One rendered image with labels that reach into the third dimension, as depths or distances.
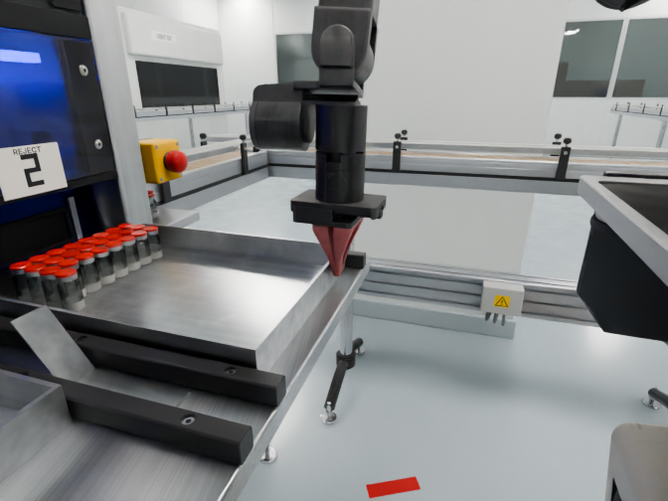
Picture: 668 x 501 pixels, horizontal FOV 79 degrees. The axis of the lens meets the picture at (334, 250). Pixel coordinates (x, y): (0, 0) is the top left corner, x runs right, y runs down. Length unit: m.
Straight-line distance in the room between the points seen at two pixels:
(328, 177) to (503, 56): 1.50
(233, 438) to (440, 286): 1.19
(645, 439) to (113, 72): 0.81
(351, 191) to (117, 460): 0.32
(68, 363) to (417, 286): 1.19
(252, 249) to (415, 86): 1.40
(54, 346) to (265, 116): 0.29
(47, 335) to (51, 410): 0.08
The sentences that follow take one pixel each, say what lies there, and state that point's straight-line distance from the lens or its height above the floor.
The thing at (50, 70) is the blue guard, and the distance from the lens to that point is 0.68.
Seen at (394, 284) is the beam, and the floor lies 0.49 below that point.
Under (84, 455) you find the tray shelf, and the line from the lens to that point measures 0.35.
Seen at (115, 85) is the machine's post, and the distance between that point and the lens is 0.75.
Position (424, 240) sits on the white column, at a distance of 2.00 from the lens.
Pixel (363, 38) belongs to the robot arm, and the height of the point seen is 1.16.
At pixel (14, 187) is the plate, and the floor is 1.00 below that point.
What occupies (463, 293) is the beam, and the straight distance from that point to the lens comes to 1.44.
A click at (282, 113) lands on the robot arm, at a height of 1.09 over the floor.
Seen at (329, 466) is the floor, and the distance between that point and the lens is 1.47.
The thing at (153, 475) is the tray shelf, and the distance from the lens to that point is 0.32.
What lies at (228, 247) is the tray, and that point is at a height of 0.89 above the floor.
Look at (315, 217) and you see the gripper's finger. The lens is 0.47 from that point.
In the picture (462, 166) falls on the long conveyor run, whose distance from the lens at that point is 1.29.
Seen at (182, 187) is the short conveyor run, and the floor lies 0.90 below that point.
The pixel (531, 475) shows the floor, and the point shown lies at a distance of 1.58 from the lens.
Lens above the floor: 1.11
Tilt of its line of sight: 21 degrees down
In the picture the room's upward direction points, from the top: straight up
